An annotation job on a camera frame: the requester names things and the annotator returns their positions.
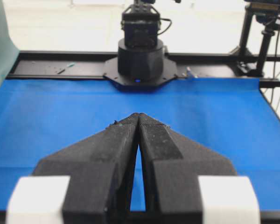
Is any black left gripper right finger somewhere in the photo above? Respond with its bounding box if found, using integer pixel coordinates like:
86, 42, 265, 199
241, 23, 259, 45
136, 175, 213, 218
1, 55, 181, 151
139, 113, 262, 224

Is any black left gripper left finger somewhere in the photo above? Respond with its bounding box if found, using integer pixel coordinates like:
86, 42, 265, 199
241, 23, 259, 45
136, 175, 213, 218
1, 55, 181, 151
6, 112, 140, 224

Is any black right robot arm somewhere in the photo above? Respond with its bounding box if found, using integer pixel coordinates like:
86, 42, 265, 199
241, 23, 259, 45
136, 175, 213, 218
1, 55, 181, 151
103, 0, 178, 89

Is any blue table cloth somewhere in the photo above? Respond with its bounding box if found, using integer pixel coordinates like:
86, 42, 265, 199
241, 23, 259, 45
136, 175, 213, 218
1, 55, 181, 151
0, 78, 280, 210

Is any black aluminium table frame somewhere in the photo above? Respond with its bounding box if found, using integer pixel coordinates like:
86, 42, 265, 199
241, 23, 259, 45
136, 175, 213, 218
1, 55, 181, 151
7, 51, 280, 92

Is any black camera stand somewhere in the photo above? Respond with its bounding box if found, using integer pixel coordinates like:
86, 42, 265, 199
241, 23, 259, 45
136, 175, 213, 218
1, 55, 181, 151
228, 0, 280, 77

